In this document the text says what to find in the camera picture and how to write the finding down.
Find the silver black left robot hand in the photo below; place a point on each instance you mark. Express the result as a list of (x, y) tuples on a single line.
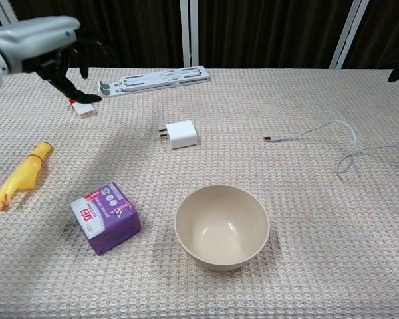
[(36, 36)]

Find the white power adapter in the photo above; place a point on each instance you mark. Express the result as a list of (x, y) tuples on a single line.
[(183, 134)]

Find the red and white small box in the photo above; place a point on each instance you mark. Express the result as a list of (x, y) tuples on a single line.
[(86, 111)]

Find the white folding laptop stand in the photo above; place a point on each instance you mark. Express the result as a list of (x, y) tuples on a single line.
[(159, 79)]

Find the yellow rubber chicken toy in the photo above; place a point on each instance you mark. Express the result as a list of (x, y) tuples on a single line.
[(23, 172)]

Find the dark curtain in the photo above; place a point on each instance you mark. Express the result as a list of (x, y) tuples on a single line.
[(252, 33)]

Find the purple tissue pack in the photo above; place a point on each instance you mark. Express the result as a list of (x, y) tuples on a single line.
[(109, 222)]

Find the beige checkered tablecloth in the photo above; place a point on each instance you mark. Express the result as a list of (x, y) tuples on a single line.
[(286, 232)]

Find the beige bowl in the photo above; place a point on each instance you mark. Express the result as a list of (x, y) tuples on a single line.
[(219, 229)]

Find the white upright frame post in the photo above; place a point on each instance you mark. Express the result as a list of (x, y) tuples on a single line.
[(189, 33)]

